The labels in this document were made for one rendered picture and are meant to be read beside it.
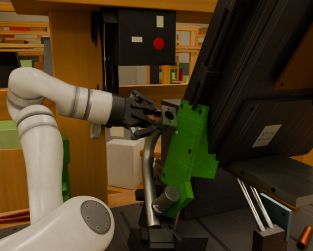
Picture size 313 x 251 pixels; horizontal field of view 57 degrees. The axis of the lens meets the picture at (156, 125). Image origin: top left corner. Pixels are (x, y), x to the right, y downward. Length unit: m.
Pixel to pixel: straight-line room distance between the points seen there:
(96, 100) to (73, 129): 0.30
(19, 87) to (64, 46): 0.32
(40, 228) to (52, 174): 0.16
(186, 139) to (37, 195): 0.33
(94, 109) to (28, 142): 0.16
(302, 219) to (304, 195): 0.42
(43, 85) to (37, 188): 0.21
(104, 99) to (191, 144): 0.21
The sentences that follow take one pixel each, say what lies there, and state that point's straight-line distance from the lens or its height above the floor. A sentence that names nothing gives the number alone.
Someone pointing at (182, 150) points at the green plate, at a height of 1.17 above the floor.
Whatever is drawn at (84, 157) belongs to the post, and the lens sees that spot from 0.95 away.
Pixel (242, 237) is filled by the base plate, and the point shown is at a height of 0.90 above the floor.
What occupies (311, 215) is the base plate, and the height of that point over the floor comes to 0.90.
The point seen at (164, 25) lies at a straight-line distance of 0.86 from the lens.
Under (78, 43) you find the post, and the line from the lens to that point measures 0.90.
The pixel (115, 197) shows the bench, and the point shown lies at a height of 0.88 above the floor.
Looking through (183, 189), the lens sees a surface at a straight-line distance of 0.64.
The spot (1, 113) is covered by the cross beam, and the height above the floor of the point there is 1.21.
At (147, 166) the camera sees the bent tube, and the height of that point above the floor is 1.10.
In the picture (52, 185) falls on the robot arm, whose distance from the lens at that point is 0.52.
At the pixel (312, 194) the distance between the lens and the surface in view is 0.61.
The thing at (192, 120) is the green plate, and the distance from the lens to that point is 0.65.
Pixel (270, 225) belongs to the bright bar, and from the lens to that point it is 0.72.
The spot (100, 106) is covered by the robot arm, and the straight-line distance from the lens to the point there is 0.63.
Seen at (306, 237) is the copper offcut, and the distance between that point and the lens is 0.89.
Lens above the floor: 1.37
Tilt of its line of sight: 13 degrees down
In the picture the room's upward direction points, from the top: straight up
